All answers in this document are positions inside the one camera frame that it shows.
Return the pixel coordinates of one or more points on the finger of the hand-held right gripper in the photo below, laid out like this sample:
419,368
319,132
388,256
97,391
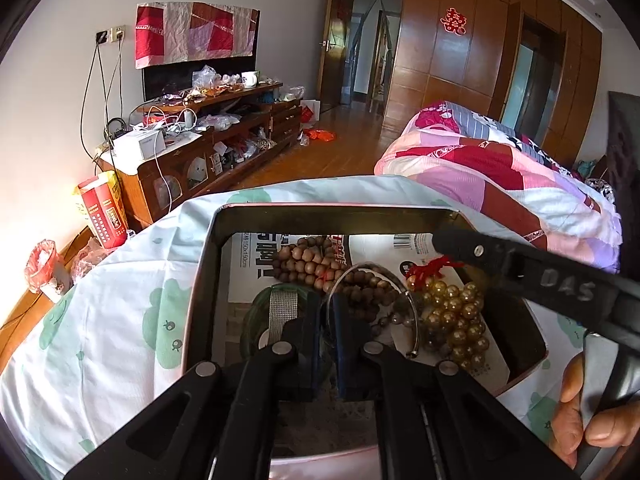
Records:
500,256

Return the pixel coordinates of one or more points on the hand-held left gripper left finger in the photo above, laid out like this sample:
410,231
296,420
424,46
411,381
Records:
312,360

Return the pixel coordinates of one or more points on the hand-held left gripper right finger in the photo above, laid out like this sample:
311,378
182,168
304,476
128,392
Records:
345,360

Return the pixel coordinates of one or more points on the silver metal watch band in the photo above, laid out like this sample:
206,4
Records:
282,315

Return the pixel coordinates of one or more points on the green jade bangle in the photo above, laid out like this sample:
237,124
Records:
257,310

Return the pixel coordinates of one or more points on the thin silver bangle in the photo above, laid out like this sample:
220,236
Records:
416,330

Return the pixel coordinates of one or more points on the pink metal tin box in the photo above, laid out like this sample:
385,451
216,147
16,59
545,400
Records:
320,217

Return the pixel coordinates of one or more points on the person's right hand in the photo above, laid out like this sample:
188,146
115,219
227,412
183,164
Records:
567,430

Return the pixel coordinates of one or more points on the pink purple patchwork quilt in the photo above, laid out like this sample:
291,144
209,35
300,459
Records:
500,185

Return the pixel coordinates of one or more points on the printed paper sheet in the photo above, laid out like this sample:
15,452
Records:
380,252

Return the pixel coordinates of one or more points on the teal cloth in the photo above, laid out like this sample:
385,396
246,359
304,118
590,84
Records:
586,167

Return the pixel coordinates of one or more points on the brown wooden wardrobe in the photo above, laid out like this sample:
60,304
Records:
425,75

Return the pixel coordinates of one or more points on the orange plastic bag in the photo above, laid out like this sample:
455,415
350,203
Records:
319,135

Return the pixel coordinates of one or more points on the white red paper bag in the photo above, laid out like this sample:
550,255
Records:
310,111

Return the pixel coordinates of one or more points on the red paper-cut decoration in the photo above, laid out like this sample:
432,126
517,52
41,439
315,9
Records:
454,21

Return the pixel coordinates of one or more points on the wooden television cabinet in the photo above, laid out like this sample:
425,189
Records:
145,187

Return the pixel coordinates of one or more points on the clear plastic bag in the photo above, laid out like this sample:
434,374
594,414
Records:
89,260

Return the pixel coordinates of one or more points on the red yellow packet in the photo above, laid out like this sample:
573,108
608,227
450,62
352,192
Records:
102,210

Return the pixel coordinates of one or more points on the white cardboard box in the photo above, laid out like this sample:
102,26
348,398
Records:
142,145

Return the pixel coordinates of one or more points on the pink plastic bag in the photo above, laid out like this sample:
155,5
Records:
45,265

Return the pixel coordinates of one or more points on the white mug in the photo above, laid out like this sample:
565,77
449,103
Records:
250,79

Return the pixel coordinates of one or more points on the wooden room door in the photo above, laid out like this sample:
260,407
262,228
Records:
334,20

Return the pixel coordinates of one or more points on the black television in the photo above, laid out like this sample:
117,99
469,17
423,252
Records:
165,80

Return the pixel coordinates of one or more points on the red pink patchwork cover cloth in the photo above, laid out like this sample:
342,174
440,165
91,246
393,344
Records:
200,30

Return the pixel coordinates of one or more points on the wall power outlet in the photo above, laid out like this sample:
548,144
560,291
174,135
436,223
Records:
110,34

